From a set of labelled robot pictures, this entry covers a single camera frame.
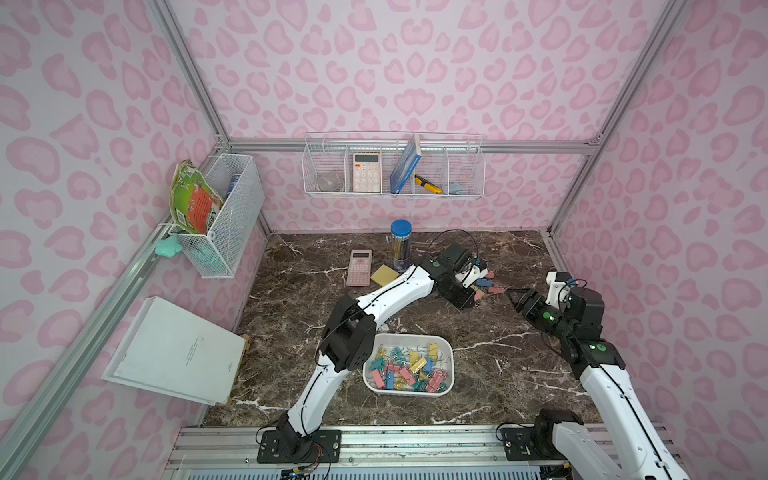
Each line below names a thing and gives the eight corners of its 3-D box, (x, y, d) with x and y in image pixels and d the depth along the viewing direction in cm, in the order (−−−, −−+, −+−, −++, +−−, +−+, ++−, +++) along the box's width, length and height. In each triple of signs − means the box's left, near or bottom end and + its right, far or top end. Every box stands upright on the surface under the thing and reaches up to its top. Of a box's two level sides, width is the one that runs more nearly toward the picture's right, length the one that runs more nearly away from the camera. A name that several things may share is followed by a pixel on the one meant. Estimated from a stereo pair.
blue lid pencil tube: (391, 272, 110) (390, 234, 95) (391, 257, 114) (390, 219, 99) (411, 272, 110) (412, 234, 95) (410, 257, 114) (412, 219, 99)
